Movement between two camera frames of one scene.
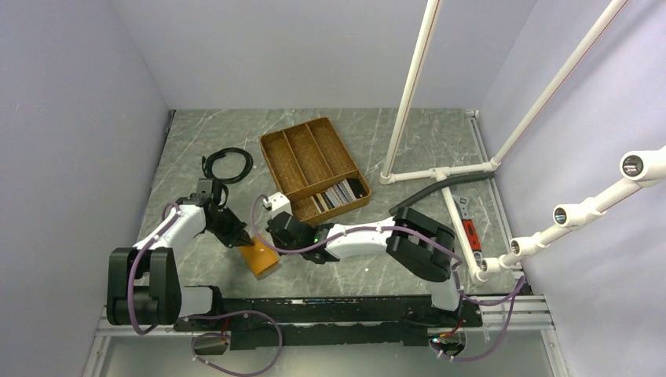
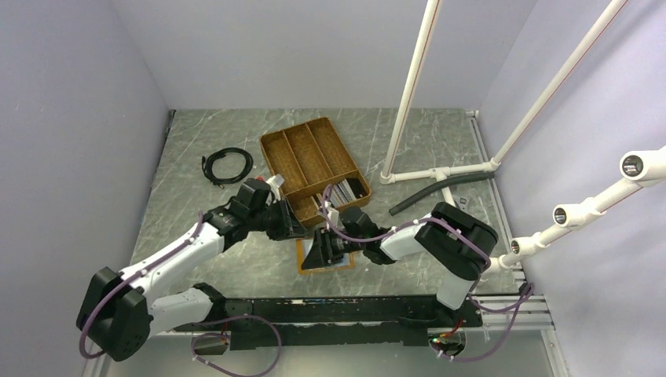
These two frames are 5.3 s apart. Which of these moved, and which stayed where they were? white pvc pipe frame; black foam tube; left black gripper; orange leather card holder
Moved: left black gripper; orange leather card holder
Stayed: black foam tube; white pvc pipe frame
